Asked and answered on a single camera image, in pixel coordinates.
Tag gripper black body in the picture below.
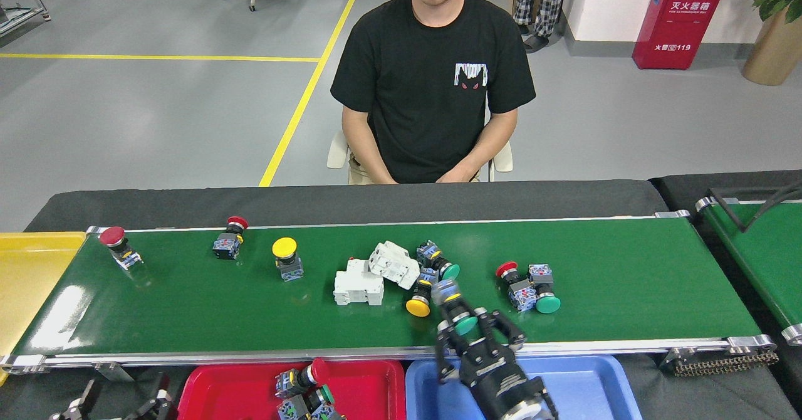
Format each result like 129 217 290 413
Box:
459 342 559 420

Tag yellow push button switch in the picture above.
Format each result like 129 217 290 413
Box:
405 268 439 318
271 237 305 282

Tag black metal guide bracket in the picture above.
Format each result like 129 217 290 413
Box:
708 179 802 233

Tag metal rack frame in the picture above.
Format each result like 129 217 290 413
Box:
0 0 52 37

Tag green conveyor belt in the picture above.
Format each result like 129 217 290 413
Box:
695 188 802 347
0 210 781 383

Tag blue plastic tray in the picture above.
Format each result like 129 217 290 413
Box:
405 355 644 420

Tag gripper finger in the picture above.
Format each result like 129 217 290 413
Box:
474 307 526 350
122 373 177 420
49 379 101 420
435 320 471 384

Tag red plastic tray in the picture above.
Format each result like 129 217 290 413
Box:
177 360 407 420

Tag black drive chain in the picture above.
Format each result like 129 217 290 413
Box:
661 348 779 378

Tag yellow plastic tray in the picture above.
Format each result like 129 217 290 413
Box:
0 232 87 386

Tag person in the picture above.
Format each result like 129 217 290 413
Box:
513 0 570 54
330 0 537 185

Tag red fire extinguisher box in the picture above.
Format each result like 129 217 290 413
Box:
632 0 729 70

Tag person's left hand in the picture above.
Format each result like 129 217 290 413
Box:
436 163 480 184

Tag grey office chair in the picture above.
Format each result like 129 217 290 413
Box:
326 130 514 182

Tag black table cover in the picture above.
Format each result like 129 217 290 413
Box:
24 180 670 233

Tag white circuit breaker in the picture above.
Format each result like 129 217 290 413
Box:
367 240 422 291
333 257 385 307

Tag potted plant in gold pot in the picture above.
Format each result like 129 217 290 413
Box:
739 0 802 87

